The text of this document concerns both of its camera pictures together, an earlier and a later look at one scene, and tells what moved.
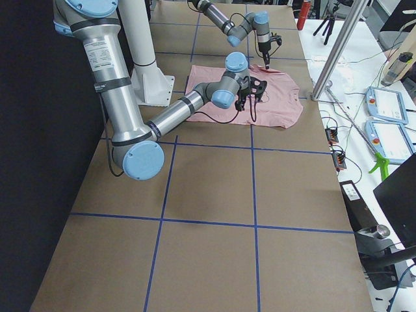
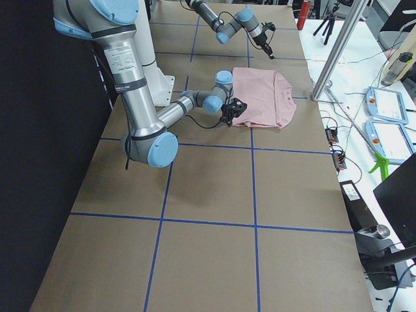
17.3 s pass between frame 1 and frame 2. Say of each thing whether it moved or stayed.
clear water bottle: stayed
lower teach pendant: stayed
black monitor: stayed
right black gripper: moved
